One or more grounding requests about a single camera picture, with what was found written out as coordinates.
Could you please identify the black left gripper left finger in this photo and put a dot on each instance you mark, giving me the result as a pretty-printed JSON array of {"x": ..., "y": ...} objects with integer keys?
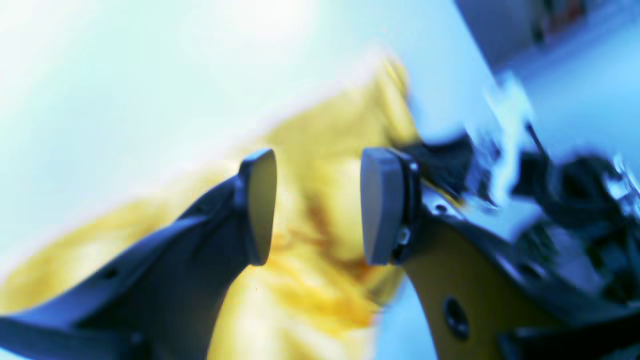
[{"x": 160, "y": 298}]

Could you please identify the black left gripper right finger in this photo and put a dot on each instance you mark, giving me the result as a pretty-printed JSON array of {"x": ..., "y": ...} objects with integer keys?
[{"x": 483, "y": 299}]

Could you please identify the orange T-shirt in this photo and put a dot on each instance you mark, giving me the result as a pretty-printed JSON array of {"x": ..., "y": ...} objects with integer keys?
[{"x": 315, "y": 298}]

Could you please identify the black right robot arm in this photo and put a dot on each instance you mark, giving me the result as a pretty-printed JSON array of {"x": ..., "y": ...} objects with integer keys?
[{"x": 594, "y": 198}]

